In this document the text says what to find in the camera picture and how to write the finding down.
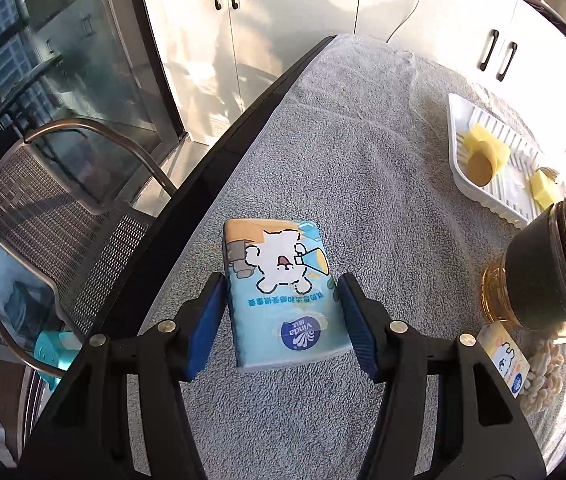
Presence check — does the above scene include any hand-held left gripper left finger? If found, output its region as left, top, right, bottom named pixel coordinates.
left=18, top=271, right=227, bottom=480

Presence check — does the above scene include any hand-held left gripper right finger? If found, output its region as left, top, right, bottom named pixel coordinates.
left=337, top=272, right=548, bottom=480

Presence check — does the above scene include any blue tissue pack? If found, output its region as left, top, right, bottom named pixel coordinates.
left=223, top=217, right=354, bottom=375

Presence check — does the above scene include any white ribbed tray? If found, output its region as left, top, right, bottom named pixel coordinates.
left=447, top=92, right=566, bottom=228

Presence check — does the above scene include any yellow rectangular sponge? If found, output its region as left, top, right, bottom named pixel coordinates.
left=529, top=167, right=564, bottom=211
left=464, top=122, right=511, bottom=168

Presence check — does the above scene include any grey towel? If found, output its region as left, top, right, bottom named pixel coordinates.
left=136, top=34, right=566, bottom=480

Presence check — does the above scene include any yellow tissue pack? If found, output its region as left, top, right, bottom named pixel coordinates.
left=478, top=322, right=531, bottom=400

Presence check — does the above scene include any teal plastic object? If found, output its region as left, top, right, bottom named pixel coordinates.
left=33, top=330, right=84, bottom=391

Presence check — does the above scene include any amber glass cup green sleeve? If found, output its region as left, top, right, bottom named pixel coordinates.
left=480, top=191, right=566, bottom=333

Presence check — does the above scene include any metal mesh chair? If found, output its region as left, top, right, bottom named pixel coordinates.
left=0, top=117, right=174, bottom=386

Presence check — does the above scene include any cream scrunchie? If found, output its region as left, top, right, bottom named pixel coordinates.
left=518, top=332, right=566, bottom=417

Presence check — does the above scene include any white base cabinet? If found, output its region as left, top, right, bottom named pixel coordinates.
left=138, top=0, right=566, bottom=161

